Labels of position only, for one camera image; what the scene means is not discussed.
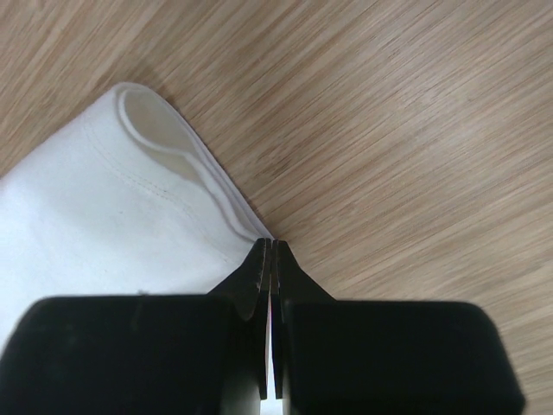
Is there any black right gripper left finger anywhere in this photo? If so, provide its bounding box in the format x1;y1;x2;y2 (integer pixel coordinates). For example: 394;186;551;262
1;239;271;414

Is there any white t-shirt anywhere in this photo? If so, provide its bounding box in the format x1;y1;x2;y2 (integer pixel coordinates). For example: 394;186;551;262
1;83;269;341

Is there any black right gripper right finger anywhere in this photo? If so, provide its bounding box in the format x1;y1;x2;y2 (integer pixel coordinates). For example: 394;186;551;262
270;240;525;414

